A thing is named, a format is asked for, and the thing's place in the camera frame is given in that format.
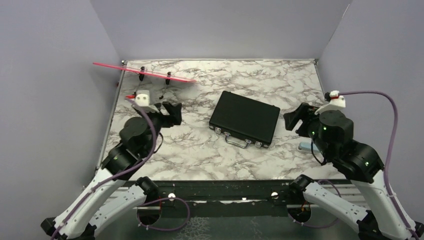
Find light blue eraser block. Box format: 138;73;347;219
298;142;320;153

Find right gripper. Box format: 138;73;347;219
283;101;332;158

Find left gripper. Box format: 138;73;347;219
138;101;183;155

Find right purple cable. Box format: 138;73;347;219
337;91;422;240

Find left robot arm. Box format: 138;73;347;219
40;101;182;240

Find black poker chip case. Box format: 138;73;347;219
208;91;281;148

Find pink acrylic sheet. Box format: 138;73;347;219
92;62;197;83

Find chrome case handle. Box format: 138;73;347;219
224;132;252;149

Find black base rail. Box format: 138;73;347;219
125;179;347;220

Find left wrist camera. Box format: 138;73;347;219
125;90;159;113

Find metal wire stand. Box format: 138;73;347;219
134;66;172;100

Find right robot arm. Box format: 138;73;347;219
283;103;424;240

